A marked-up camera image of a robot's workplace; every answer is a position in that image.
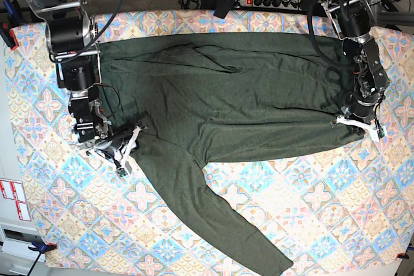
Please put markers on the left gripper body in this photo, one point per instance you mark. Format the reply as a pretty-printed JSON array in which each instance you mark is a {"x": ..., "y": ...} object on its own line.
[{"x": 359, "y": 108}]

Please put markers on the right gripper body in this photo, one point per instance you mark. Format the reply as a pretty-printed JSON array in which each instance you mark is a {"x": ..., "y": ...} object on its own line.
[{"x": 113, "y": 147}]

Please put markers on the dark green long-sleeve shirt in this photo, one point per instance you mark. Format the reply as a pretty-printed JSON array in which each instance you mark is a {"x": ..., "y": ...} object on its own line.
[{"x": 224, "y": 97}]

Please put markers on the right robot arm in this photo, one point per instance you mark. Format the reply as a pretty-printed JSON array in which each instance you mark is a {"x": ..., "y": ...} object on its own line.
[{"x": 71, "y": 36}]

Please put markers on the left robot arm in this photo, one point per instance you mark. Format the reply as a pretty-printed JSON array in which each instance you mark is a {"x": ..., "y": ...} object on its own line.
[{"x": 352, "y": 21}]

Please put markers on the patterned pastel tablecloth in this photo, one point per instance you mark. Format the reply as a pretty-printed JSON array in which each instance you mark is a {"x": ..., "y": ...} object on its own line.
[{"x": 338, "y": 211}]

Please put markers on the red white labels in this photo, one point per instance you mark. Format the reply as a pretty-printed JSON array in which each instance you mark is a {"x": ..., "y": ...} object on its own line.
[{"x": 13, "y": 201}]

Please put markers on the blue clamp lower left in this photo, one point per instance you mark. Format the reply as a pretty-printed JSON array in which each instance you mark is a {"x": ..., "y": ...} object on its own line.
[{"x": 41, "y": 249}]

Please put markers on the blue clamp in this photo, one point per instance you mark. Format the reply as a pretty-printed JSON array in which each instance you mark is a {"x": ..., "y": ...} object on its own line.
[
  {"x": 7, "y": 34},
  {"x": 41, "y": 249}
]

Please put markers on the orange clamp lower right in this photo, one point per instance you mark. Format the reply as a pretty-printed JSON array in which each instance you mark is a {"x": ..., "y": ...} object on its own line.
[{"x": 403, "y": 256}]

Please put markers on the grey cabinet lower left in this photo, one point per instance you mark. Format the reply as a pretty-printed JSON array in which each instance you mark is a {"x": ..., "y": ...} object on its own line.
[{"x": 16, "y": 239}]

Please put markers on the white power strip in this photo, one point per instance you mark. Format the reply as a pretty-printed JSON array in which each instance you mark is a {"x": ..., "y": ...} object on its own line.
[{"x": 273, "y": 4}]

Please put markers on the blue clamp upper left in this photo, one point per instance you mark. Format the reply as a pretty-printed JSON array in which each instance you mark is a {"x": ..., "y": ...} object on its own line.
[{"x": 7, "y": 34}]

